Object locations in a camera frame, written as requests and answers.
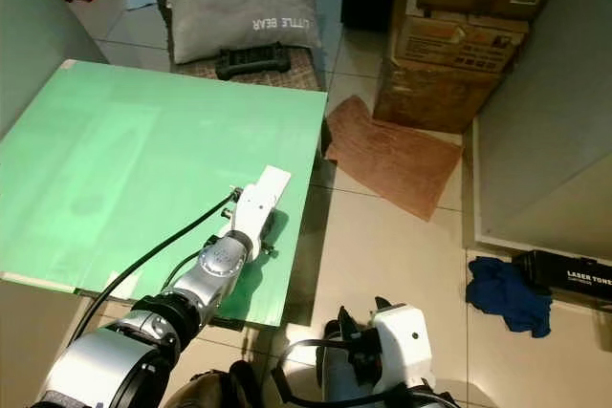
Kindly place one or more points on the blue crumpled cloth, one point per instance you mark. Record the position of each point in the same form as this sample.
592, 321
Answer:
507, 295

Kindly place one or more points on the dark brown cardboard box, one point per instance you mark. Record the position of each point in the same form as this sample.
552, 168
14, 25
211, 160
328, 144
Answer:
426, 97

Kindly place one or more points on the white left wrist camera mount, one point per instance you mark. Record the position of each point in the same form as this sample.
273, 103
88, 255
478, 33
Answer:
256, 200

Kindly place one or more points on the orange printed cardboard box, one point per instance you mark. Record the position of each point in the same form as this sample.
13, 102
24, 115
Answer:
459, 43

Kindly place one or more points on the grey little bear pillow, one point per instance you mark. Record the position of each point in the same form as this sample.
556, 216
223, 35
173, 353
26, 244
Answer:
229, 16

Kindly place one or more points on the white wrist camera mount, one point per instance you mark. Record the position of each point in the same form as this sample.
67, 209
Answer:
405, 343
256, 200

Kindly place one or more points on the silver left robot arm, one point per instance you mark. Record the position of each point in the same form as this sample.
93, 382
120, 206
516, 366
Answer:
100, 370

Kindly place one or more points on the black laser toner box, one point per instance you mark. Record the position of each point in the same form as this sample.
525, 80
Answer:
569, 272

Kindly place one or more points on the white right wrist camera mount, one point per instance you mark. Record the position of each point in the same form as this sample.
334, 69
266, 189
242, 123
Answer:
405, 343

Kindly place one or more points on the grey white cabinet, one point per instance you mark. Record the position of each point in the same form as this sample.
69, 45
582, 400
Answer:
555, 140

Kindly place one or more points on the brown floor cloth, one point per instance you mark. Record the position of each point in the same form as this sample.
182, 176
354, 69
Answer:
392, 158

